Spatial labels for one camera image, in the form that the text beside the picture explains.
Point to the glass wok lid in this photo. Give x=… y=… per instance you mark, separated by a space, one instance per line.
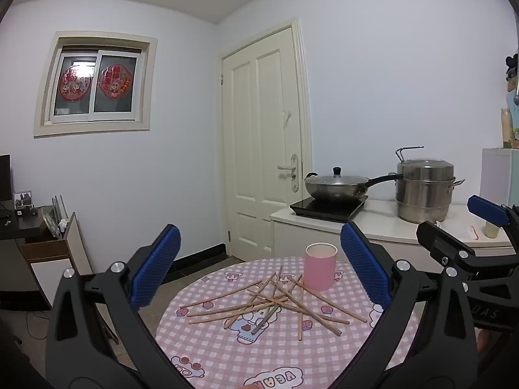
x=336 y=178

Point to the black monitor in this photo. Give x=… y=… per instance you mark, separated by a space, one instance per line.
x=5 y=178

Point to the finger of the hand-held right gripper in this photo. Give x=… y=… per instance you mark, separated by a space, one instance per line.
x=486 y=208
x=436 y=239

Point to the white small fridge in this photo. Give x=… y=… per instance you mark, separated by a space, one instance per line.
x=496 y=178

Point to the dark desk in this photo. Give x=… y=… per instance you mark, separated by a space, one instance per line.
x=16 y=227

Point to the pink checked tablecloth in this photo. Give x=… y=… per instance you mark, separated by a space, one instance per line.
x=251 y=356

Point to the cream cup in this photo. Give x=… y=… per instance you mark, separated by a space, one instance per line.
x=490 y=231

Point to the steel steamer pot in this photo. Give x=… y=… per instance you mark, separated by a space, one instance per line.
x=423 y=194

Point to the tan bottle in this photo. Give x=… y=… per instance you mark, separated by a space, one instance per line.
x=506 y=133

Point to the upright glass lids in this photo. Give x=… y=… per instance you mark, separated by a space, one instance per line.
x=50 y=219

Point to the wooden side stand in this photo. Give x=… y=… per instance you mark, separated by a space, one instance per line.
x=48 y=267

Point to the set of wooden chopsticks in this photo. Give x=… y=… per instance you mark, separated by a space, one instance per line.
x=272 y=300

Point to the pink cup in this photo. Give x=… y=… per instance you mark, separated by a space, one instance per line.
x=320 y=271

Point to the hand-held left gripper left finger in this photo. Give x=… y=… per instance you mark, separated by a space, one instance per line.
x=156 y=267

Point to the black plush toy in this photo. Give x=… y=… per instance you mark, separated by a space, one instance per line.
x=513 y=67

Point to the white door hook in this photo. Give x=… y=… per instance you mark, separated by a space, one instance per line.
x=287 y=116

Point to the cream framed window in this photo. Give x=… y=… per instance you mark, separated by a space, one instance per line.
x=113 y=105

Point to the black induction cooker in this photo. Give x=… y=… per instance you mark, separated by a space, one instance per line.
x=324 y=210

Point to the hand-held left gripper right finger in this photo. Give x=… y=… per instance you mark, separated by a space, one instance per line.
x=365 y=267

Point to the cream panel door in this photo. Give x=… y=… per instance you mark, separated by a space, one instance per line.
x=247 y=129

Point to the pink and white packet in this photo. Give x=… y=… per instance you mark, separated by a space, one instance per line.
x=472 y=233

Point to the white counter cabinet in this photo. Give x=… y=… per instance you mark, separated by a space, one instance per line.
x=292 y=239

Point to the red round window decal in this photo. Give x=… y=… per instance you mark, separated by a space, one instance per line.
x=114 y=82
x=74 y=83

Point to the small photo frame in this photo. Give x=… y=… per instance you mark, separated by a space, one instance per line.
x=23 y=200

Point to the person's right hand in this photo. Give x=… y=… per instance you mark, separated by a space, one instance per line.
x=483 y=342

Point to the light blue box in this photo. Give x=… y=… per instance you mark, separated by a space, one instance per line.
x=515 y=129

